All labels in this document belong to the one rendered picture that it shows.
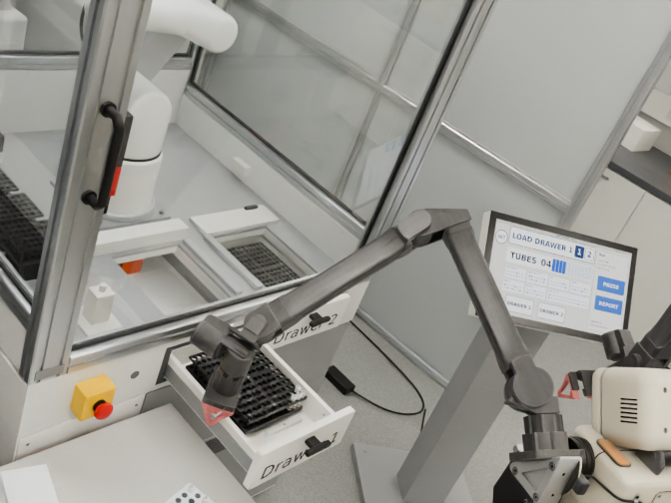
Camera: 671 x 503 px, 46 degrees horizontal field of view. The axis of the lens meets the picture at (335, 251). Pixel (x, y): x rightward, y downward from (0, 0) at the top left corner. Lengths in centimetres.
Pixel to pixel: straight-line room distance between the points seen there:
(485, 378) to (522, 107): 112
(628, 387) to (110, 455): 105
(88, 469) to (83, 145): 72
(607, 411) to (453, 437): 124
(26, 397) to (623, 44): 228
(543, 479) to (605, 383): 22
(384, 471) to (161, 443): 139
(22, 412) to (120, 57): 75
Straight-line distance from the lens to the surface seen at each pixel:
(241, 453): 172
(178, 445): 183
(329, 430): 179
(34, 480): 170
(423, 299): 357
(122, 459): 178
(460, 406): 270
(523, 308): 237
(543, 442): 154
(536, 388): 154
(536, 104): 317
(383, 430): 327
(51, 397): 169
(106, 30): 124
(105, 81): 128
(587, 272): 250
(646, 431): 157
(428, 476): 292
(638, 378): 157
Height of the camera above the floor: 208
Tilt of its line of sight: 30 degrees down
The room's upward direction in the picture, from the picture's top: 23 degrees clockwise
